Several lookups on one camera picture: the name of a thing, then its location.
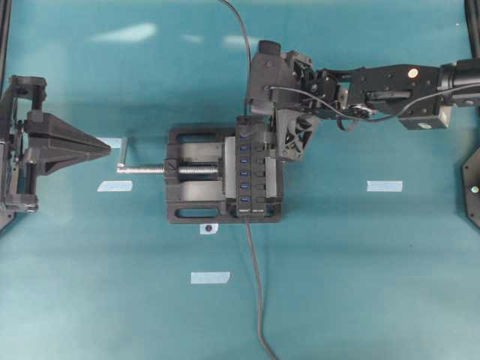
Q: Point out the blue tape strip right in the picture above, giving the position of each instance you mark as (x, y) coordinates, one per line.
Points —
(384, 186)

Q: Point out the black bench vise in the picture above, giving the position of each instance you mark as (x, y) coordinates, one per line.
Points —
(201, 199)

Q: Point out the blue tape strip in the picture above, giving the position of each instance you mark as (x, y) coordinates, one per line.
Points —
(209, 277)
(384, 186)
(115, 186)

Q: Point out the small dark marker sticker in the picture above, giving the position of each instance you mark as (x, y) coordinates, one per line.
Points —
(208, 228)

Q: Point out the blue tape strip left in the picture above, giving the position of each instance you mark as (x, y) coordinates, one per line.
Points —
(115, 186)

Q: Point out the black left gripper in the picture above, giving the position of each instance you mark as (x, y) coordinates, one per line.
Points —
(19, 169)

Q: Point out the black multiport USB hub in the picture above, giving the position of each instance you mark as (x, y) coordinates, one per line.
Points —
(250, 166)

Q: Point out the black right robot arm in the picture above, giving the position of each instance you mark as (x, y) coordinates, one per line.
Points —
(421, 97)

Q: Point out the black frame post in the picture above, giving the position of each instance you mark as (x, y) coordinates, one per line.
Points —
(5, 18)
(471, 8)

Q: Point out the black frame post left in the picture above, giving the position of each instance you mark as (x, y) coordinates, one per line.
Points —
(5, 18)

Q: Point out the silver vise screw handle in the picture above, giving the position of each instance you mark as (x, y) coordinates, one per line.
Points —
(159, 169)

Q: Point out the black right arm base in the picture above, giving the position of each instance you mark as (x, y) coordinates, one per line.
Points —
(470, 183)

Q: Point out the blue tape strip bottom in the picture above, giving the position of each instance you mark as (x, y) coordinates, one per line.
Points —
(209, 277)

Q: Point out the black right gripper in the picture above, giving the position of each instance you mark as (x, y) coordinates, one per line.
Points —
(295, 125)

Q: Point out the black frame post right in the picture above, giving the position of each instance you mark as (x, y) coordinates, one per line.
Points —
(471, 8)

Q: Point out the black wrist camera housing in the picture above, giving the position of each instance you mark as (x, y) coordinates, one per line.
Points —
(271, 67)

